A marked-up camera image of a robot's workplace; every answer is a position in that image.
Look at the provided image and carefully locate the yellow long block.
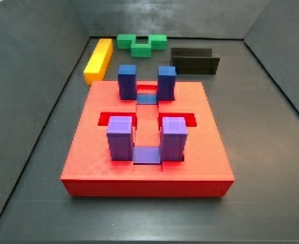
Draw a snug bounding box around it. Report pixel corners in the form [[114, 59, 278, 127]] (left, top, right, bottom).
[[83, 38, 113, 85]]

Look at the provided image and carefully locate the red slotted board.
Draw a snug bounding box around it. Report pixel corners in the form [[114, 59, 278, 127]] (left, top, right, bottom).
[[61, 81, 234, 197]]

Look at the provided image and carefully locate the purple U-shaped block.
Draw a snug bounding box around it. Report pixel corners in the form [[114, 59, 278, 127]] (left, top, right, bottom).
[[106, 116, 187, 165]]

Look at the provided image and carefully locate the dark blue U-shaped block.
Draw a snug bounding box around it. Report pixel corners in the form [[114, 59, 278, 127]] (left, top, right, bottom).
[[118, 65, 175, 105]]

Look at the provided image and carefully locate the black stepped block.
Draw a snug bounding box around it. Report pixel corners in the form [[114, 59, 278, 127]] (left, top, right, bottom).
[[170, 48, 219, 75]]

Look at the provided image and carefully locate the green zigzag block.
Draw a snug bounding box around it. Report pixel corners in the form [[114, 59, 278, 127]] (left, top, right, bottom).
[[117, 34, 167, 58]]

